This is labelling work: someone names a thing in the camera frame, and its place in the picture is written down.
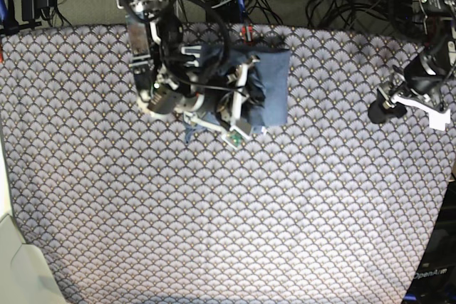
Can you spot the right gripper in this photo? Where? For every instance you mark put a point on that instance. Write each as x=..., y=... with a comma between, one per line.
x=213, y=107

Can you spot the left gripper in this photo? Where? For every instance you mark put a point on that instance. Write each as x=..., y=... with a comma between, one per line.
x=418, y=86

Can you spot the blue T-shirt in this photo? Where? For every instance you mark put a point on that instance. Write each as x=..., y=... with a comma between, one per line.
x=273, y=72

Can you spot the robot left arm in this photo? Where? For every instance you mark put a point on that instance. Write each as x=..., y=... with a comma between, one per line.
x=432, y=22

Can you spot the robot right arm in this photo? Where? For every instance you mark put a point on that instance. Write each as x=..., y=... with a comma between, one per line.
x=156, y=41

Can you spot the red table clamp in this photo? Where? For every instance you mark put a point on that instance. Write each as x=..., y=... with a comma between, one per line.
x=247, y=34

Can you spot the black box behind table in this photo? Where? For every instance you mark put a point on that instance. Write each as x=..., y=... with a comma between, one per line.
x=228, y=10

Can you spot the black OpenArm base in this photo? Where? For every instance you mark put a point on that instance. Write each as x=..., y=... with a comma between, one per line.
x=432, y=247

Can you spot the fan-patterned tablecloth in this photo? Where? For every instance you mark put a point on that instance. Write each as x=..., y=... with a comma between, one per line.
x=326, y=208

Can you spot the white furniture at left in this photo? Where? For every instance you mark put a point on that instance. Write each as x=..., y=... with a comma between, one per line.
x=25, y=275

